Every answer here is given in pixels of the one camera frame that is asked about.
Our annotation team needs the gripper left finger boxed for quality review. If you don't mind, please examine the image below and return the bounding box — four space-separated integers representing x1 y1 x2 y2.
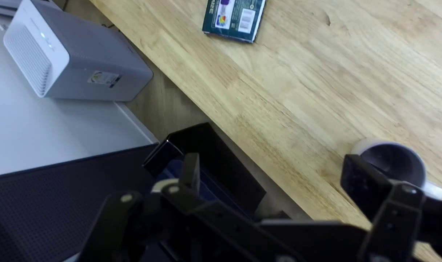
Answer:
79 153 279 262

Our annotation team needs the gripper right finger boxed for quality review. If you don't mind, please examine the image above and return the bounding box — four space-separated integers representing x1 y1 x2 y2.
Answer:
340 154 442 262

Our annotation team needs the white mug with dark inside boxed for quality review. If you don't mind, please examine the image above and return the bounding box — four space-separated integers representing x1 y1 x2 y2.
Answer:
351 139 442 201

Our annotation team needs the black open box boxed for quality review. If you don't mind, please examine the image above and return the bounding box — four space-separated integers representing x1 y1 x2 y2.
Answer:
142 122 267 219

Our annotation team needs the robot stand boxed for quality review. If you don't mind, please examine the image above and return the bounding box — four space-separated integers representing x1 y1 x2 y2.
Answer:
0 13 160 262

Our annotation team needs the white and grey box device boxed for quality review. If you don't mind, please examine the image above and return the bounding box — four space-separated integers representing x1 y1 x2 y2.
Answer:
3 0 154 103

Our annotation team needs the green card packet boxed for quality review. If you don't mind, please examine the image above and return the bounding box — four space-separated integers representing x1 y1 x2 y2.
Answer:
202 0 267 44

